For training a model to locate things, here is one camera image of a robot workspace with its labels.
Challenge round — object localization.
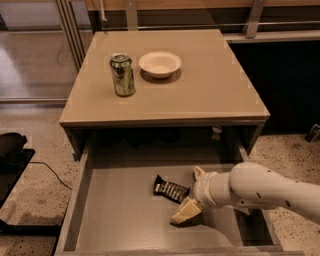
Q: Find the grey cabinet with countertop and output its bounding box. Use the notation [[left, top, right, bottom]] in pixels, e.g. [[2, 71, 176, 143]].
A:
[[60, 30, 269, 154]]

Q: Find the open grey top drawer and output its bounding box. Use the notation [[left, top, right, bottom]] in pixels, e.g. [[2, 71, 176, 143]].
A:
[[55, 142, 304, 256]]

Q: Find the small drawer lock latch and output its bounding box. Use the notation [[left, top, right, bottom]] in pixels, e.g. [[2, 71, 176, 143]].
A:
[[212, 126, 223, 140]]

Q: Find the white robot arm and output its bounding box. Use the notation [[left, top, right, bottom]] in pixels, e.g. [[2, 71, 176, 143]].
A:
[[171, 162, 320, 224]]

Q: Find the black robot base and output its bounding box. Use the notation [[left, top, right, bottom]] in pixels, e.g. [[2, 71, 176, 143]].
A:
[[0, 132, 61, 236]]

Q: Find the metal railing frame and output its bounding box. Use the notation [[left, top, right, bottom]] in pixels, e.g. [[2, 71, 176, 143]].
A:
[[51, 0, 320, 67]]

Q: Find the dark object on floor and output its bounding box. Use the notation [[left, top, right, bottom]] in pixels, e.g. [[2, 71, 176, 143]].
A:
[[305, 124, 320, 143]]

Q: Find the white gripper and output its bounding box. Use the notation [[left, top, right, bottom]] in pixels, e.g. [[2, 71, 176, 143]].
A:
[[171, 166, 230, 224]]

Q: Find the green soda can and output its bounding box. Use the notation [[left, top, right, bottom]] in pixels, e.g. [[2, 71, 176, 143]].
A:
[[109, 53, 135, 97]]

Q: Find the white paper bowl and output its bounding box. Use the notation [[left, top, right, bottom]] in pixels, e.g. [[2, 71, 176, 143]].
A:
[[138, 51, 182, 79]]

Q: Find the black cable on floor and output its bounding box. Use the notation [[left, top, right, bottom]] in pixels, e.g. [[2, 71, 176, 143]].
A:
[[29, 161, 74, 191]]

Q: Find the black rxbar chocolate wrapper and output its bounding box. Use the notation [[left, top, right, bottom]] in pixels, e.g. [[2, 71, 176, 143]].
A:
[[153, 175, 190, 204]]

